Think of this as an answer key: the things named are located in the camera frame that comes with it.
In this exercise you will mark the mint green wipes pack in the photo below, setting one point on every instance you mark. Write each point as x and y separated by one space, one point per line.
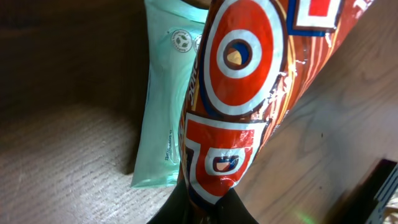
174 32

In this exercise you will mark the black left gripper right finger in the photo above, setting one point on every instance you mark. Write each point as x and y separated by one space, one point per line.
231 210

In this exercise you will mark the red brown chocolate bar wrapper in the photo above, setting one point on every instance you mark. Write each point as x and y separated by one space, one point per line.
255 60

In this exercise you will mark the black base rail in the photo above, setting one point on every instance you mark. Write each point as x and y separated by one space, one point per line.
373 201

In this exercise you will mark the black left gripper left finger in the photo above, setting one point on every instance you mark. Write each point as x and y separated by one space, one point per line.
177 209

